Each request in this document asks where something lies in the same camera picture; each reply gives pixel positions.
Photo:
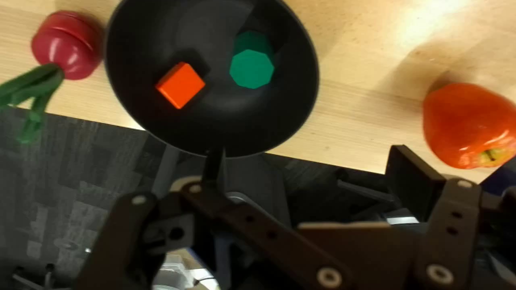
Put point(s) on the small orange wooden cube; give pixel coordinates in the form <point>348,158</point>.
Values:
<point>181,84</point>

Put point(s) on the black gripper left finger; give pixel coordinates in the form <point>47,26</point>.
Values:
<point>215,168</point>

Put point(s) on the red toy radish green leaves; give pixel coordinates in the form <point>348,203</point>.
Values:
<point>66,47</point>

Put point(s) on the red apple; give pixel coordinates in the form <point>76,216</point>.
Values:
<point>468,126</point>

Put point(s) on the green octagonal wooden block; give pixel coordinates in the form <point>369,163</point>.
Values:
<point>252,61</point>

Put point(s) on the black bowl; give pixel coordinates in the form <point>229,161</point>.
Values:
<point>147,37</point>

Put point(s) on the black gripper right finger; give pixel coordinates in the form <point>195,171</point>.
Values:
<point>413,181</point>

